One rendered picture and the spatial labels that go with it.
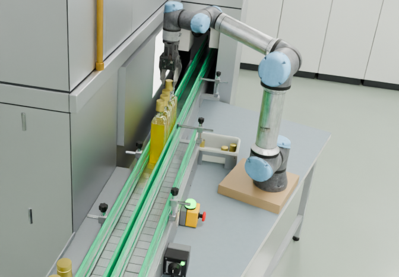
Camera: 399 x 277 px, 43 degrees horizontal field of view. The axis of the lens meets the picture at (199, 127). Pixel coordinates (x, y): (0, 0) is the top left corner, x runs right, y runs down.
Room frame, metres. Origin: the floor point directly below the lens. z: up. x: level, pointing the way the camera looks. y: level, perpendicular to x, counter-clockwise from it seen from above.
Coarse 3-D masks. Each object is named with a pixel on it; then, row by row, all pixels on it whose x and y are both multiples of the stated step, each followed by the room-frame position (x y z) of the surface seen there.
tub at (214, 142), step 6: (204, 132) 2.28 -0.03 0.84; (204, 138) 2.27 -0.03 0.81; (210, 138) 2.27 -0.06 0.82; (216, 138) 2.27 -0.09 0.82; (222, 138) 2.26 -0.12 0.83; (228, 138) 2.26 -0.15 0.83; (234, 138) 2.26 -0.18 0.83; (210, 144) 2.27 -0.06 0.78; (216, 144) 2.26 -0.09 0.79; (222, 144) 2.26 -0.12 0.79; (228, 144) 2.26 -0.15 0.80; (210, 150) 2.11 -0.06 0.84; (216, 150) 2.11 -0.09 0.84; (222, 150) 2.11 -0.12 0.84; (228, 150) 2.25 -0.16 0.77
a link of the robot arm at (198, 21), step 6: (180, 12) 2.00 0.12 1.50; (186, 12) 1.99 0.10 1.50; (192, 12) 1.99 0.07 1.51; (198, 12) 2.00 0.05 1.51; (204, 12) 2.03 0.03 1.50; (180, 18) 1.98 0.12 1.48; (186, 18) 1.97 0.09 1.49; (192, 18) 1.96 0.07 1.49; (198, 18) 1.96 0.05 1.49; (204, 18) 1.96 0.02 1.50; (210, 18) 2.04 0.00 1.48; (180, 24) 1.98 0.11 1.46; (186, 24) 1.97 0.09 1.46; (192, 24) 1.96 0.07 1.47; (198, 24) 1.95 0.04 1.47; (204, 24) 1.96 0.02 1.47; (192, 30) 1.97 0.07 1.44; (198, 30) 1.95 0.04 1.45; (204, 30) 1.96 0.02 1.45
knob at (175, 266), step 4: (172, 264) 1.33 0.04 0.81; (176, 264) 1.33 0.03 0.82; (168, 268) 1.32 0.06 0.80; (172, 268) 1.31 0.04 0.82; (176, 268) 1.31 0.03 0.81; (180, 268) 1.33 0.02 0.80; (168, 272) 1.32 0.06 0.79; (172, 272) 1.30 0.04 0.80; (176, 272) 1.31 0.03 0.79; (172, 276) 1.30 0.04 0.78
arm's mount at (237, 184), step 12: (240, 168) 2.04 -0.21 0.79; (228, 180) 1.93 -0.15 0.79; (240, 180) 1.94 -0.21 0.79; (252, 180) 1.95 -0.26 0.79; (288, 180) 1.98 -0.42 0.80; (228, 192) 1.86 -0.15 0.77; (240, 192) 1.84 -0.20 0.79; (252, 192) 1.85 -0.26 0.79; (264, 192) 1.86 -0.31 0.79; (288, 192) 1.88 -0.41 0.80; (252, 204) 1.82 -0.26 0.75; (264, 204) 1.80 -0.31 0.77; (276, 204) 1.77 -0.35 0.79
